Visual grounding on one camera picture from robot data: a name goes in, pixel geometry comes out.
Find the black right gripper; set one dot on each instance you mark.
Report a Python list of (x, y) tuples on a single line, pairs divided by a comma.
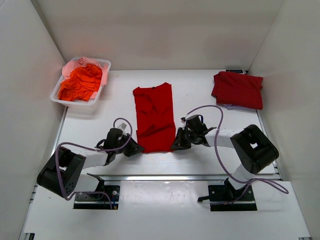
[(185, 138)]

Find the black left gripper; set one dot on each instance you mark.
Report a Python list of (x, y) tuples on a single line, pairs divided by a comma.
[(129, 147)]

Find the bright red t shirt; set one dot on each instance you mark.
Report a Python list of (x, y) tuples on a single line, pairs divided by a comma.
[(156, 129)]

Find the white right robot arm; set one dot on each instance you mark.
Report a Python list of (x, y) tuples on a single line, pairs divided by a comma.
[(254, 150)]

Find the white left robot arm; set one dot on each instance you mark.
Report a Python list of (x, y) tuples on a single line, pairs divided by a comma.
[(62, 174)]

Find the folded dark red t shirt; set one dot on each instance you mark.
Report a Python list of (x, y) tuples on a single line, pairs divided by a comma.
[(237, 89)]

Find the white plastic laundry basket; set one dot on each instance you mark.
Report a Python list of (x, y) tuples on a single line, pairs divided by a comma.
[(81, 83)]

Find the orange t shirt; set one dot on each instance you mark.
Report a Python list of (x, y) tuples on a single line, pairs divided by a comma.
[(81, 82)]

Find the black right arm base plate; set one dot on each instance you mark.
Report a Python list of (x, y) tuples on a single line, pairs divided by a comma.
[(223, 198)]

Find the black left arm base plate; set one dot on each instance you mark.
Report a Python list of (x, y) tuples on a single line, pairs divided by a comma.
[(96, 197)]

